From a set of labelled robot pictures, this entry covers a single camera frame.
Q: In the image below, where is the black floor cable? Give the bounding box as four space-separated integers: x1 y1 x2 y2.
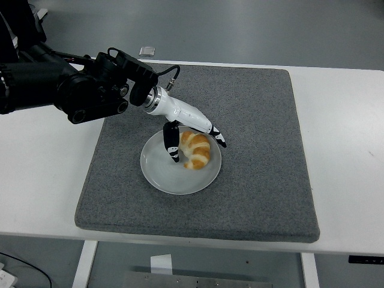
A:
0 251 53 288

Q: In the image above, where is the white table leg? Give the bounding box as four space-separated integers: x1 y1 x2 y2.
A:
299 253 320 288
71 239 98 288

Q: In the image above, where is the black table control panel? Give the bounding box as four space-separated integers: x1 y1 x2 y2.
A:
348 255 384 265

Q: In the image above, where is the golden croissant bread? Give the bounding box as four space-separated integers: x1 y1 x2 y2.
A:
179 130 211 170

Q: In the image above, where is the white paper strip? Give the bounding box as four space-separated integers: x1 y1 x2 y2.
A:
149 254 173 274

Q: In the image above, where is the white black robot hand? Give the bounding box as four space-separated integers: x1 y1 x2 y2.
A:
149 86 228 164

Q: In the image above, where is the grey felt mat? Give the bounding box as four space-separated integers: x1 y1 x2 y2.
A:
74 62 321 244

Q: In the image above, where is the pale grey round plate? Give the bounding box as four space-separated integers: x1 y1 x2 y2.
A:
140 127 223 196

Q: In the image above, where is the grey metal plate with screws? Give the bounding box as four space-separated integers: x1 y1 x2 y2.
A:
121 271 274 288

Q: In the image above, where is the white power strip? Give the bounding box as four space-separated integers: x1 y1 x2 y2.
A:
0 262 18 288

